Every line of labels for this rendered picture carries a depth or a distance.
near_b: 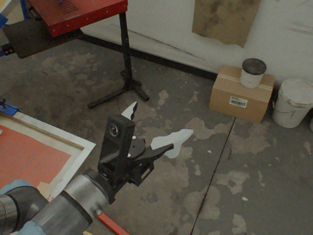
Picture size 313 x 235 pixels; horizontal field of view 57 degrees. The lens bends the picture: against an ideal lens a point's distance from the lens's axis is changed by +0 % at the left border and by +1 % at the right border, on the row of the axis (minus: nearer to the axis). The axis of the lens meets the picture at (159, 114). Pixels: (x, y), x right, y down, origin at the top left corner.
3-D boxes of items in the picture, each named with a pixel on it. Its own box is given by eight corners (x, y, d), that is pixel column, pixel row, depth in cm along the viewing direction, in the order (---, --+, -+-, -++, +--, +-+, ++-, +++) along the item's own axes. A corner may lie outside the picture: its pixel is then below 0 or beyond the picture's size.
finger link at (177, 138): (193, 144, 60) (150, 156, 59) (192, 125, 56) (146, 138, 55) (198, 155, 58) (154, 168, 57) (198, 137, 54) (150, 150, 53)
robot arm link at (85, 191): (56, 183, 49) (87, 209, 45) (77, 164, 51) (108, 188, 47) (71, 204, 54) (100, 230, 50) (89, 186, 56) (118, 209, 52)
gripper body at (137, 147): (130, 150, 63) (90, 190, 57) (123, 123, 57) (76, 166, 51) (157, 167, 59) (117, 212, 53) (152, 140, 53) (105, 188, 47)
